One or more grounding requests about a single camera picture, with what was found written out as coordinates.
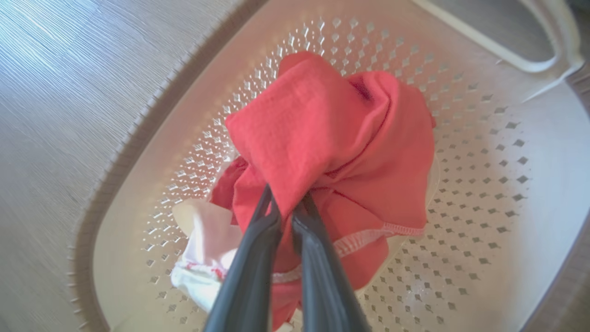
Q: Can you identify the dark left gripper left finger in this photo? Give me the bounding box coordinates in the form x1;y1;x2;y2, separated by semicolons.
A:
203;184;282;332

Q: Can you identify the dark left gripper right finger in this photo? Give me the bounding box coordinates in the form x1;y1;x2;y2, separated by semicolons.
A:
291;194;372;332

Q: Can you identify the red and white garment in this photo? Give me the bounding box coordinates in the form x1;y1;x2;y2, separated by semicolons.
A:
171;51;437;332

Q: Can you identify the cream perforated laundry basket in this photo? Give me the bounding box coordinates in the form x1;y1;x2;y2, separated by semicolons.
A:
69;0;590;332

